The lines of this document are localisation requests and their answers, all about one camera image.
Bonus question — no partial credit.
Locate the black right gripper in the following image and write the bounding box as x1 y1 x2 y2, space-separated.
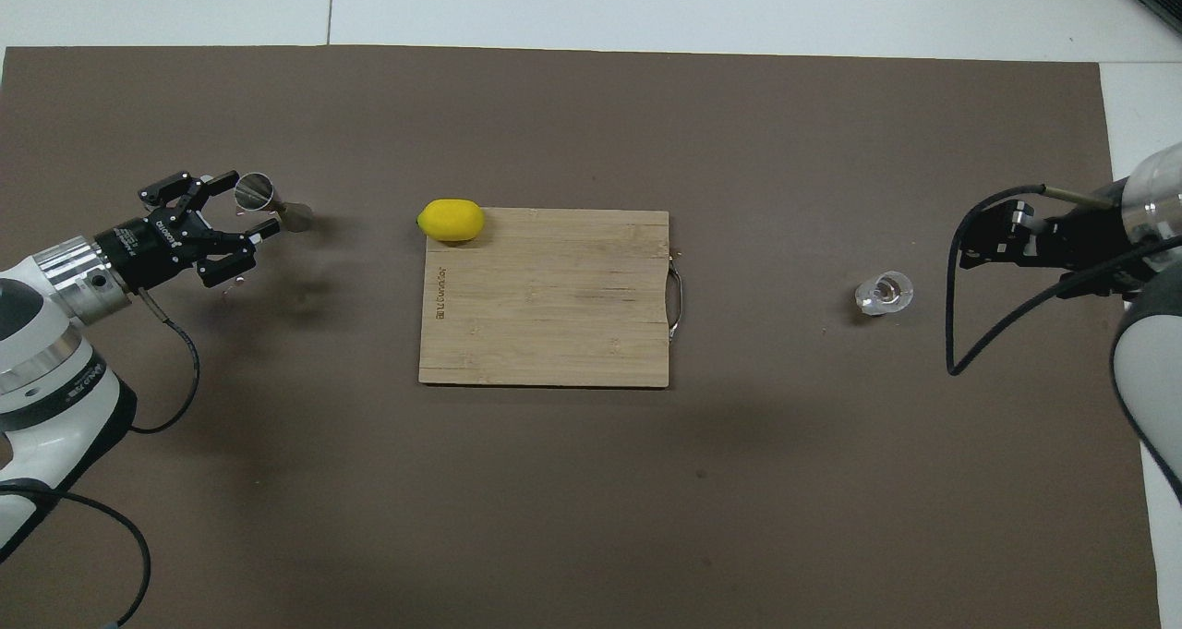
959 200 1135 299

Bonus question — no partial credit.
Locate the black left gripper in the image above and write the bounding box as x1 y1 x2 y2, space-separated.
95 171 283 294

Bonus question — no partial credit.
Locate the metal double jigger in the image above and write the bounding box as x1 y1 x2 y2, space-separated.
234 173 315 234

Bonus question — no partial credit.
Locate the clear glass cup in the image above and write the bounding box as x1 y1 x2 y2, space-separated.
854 272 915 319

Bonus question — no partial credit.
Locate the yellow lemon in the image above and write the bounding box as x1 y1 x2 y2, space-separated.
417 199 487 243

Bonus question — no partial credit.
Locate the wooden cutting board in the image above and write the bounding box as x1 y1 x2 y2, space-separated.
418 208 686 389

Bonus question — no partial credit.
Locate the brown table mat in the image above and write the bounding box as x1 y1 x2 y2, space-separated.
0 45 1163 629

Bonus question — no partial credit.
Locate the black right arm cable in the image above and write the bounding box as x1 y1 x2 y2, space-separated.
947 184 1182 377

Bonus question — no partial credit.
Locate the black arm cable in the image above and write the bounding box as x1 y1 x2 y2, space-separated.
0 289 201 629
947 184 1182 377

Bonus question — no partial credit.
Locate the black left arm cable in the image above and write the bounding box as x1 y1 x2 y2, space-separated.
0 289 201 629

